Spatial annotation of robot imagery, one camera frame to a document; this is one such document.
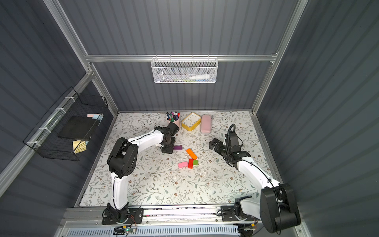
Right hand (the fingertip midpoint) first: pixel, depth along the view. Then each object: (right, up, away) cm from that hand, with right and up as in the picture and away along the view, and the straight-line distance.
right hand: (215, 146), depth 87 cm
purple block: (-23, -3, +13) cm, 26 cm away
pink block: (-20, -12, +5) cm, 24 cm away
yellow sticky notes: (-60, +4, -26) cm, 66 cm away
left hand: (-24, -2, +11) cm, 26 cm away
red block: (-15, -12, +5) cm, 20 cm away
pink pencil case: (-3, +13, +25) cm, 29 cm away
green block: (-11, -11, +5) cm, 16 cm away
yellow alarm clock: (-14, +15, +25) cm, 32 cm away
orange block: (-13, -7, +10) cm, 18 cm away
